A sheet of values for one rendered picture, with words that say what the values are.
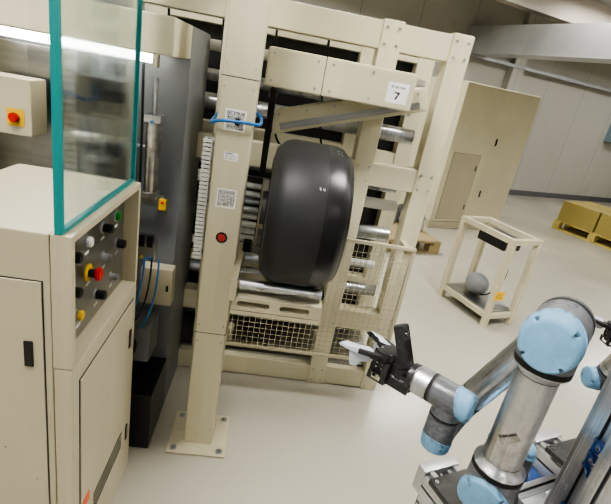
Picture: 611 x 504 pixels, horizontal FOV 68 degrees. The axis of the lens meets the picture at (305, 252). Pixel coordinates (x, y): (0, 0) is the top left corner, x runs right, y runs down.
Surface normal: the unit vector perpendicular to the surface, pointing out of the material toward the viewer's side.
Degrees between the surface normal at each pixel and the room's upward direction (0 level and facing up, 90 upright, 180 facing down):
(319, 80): 90
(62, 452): 90
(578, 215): 90
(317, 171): 41
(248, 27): 90
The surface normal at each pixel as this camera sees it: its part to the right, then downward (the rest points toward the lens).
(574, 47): -0.90, 0.00
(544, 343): -0.60, 0.05
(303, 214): 0.10, 0.08
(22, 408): 0.04, 0.37
